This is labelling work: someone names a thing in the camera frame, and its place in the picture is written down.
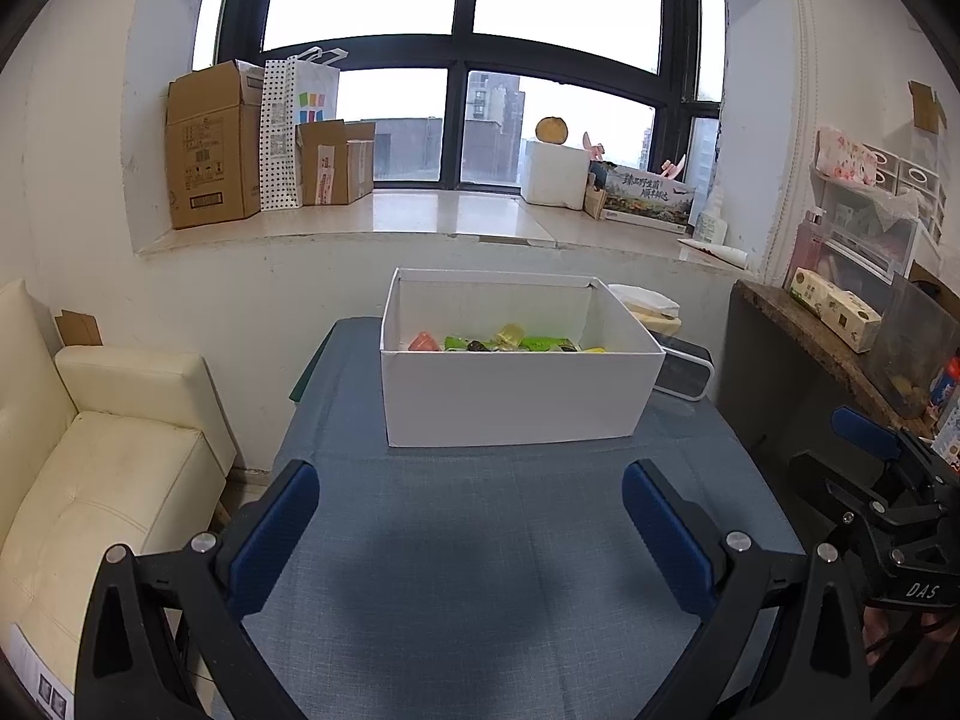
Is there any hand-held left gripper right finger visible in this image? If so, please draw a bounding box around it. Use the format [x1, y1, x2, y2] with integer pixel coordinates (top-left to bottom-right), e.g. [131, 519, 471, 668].
[621, 457, 875, 720]

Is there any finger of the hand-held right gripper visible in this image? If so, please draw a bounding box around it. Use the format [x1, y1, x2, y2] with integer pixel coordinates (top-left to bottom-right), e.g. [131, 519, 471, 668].
[787, 450, 902, 535]
[831, 405, 906, 464]

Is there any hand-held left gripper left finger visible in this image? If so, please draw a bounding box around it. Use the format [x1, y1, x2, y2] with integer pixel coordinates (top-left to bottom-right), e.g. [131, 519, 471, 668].
[75, 457, 322, 720]

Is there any white cardboard box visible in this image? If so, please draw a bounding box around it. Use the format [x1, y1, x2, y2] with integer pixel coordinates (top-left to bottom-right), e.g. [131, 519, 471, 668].
[379, 267, 667, 449]

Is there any person's right hand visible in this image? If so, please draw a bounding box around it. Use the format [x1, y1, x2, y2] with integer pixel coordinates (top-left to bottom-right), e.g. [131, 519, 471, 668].
[861, 604, 960, 670]

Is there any clear acrylic container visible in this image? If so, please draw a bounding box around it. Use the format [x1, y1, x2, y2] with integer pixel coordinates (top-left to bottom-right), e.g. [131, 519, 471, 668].
[874, 274, 960, 421]

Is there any dark wooden side desk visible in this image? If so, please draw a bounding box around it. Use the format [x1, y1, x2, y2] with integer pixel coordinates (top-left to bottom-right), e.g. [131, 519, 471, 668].
[712, 279, 923, 466]

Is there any long patterned carton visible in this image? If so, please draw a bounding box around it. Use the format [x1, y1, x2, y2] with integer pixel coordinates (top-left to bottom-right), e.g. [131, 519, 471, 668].
[821, 289, 882, 353]

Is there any green white tissue pack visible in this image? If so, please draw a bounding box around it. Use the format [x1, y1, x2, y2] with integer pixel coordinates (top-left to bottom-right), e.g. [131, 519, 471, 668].
[789, 268, 837, 316]

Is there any cream leather sofa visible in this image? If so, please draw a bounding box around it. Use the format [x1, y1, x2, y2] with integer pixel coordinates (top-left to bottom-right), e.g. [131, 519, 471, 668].
[0, 277, 239, 691]

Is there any white framed black speaker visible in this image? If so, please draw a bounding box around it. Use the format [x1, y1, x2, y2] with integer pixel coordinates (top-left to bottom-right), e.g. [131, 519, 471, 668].
[652, 335, 713, 401]

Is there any clear plastic drawer unit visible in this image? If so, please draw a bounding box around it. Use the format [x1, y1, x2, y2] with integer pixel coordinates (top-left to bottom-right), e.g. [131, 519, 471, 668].
[784, 142, 946, 316]

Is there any pink bottle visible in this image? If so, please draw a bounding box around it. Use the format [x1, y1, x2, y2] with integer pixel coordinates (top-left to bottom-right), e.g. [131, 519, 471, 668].
[796, 208, 826, 271]

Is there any white tube on sill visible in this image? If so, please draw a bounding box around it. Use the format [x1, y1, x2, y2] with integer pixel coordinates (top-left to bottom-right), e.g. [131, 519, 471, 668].
[679, 238, 749, 271]

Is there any white labelled flat box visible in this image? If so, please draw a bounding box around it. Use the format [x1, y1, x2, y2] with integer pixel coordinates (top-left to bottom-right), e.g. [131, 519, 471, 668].
[7, 622, 76, 720]

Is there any floral tissue pack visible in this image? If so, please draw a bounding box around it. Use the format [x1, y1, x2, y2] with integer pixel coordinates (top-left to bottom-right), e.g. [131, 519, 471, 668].
[816, 127, 878, 185]

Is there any small cardboard flap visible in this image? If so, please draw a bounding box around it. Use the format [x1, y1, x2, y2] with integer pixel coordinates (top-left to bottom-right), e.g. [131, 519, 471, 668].
[54, 309, 102, 347]

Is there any landscape printed flat box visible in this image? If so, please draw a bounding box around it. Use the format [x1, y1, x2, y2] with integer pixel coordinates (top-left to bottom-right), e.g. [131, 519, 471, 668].
[602, 163, 697, 233]

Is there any taped cardboard piece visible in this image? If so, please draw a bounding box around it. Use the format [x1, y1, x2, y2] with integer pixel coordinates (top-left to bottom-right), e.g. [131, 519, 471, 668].
[909, 80, 947, 131]

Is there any marble window sill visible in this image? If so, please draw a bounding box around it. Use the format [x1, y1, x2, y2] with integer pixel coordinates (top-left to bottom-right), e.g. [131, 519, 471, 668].
[135, 190, 743, 271]

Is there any small open cardboard box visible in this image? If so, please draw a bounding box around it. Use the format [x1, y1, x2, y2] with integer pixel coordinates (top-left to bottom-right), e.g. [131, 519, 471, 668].
[295, 120, 377, 207]

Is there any white foam box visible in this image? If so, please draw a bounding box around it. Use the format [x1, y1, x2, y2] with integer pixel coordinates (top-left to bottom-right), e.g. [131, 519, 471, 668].
[520, 140, 592, 211]

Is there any large brown cardboard box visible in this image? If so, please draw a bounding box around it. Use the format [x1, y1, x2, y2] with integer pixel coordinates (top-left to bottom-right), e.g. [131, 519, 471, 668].
[165, 60, 267, 231]

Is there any white bag with coloured squares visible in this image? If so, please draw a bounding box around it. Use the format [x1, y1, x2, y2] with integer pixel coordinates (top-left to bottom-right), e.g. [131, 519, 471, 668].
[289, 47, 350, 207]

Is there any black window frame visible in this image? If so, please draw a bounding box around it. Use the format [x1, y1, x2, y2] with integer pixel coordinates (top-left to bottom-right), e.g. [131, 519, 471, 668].
[214, 0, 725, 192]

